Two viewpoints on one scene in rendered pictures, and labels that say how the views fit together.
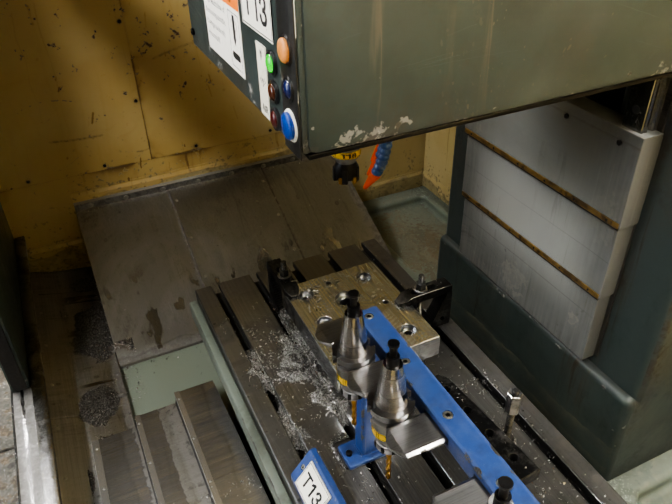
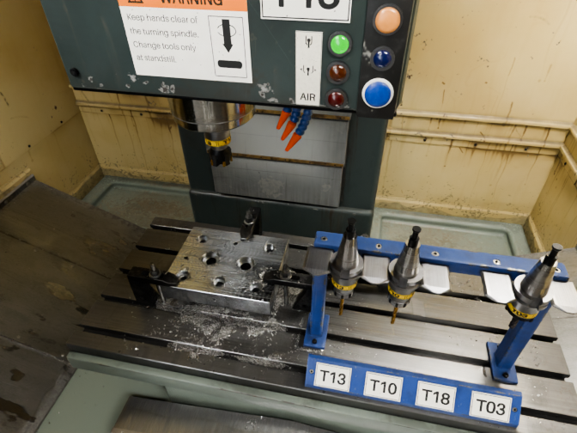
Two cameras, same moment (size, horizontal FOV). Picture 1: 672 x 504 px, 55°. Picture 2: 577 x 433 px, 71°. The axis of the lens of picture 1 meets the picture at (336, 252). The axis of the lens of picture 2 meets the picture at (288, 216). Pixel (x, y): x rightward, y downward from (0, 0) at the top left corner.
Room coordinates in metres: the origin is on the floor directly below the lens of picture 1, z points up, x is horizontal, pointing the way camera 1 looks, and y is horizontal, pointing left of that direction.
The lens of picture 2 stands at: (0.45, 0.47, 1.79)
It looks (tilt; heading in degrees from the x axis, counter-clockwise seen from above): 40 degrees down; 307
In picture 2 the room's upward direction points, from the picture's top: 1 degrees counter-clockwise
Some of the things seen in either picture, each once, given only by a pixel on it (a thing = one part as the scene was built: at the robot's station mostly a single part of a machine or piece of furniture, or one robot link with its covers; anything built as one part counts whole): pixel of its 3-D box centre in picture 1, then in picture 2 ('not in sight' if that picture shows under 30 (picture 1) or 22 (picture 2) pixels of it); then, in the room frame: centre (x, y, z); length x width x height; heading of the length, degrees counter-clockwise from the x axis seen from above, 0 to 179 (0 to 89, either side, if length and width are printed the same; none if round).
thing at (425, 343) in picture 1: (356, 320); (228, 266); (1.04, -0.04, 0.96); 0.29 x 0.23 x 0.05; 25
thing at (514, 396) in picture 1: (510, 415); not in sight; (0.77, -0.31, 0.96); 0.03 x 0.03 x 0.13
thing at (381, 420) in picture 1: (390, 406); (404, 274); (0.58, -0.07, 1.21); 0.06 x 0.06 x 0.03
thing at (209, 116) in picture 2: not in sight; (210, 82); (0.99, -0.02, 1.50); 0.16 x 0.16 x 0.12
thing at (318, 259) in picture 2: (337, 331); (318, 261); (0.73, 0.00, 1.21); 0.07 x 0.05 x 0.01; 115
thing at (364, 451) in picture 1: (368, 393); (318, 294); (0.75, -0.05, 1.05); 0.10 x 0.05 x 0.30; 115
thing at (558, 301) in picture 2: not in sight; (564, 297); (0.33, -0.18, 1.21); 0.07 x 0.05 x 0.01; 115
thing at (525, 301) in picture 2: not in sight; (531, 292); (0.38, -0.16, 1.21); 0.06 x 0.06 x 0.03
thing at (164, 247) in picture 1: (250, 255); (47, 293); (1.59, 0.26, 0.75); 0.89 x 0.67 x 0.26; 115
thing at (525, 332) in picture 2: not in sight; (524, 326); (0.35, -0.23, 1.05); 0.10 x 0.05 x 0.30; 115
